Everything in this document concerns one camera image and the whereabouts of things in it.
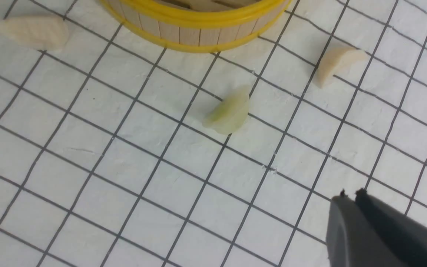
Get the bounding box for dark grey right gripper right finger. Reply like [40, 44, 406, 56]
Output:
[354, 188, 427, 267]

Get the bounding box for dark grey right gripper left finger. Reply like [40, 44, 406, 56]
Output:
[326, 190, 407, 267]

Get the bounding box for pale green dumpling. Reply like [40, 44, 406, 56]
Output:
[202, 87, 250, 135]

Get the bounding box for white dumpling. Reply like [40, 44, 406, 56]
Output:
[316, 47, 368, 88]

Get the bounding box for cream ridged dumpling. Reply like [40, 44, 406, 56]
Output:
[0, 15, 70, 51]

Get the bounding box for bamboo steamer tray yellow rims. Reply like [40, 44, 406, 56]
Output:
[100, 0, 291, 53]

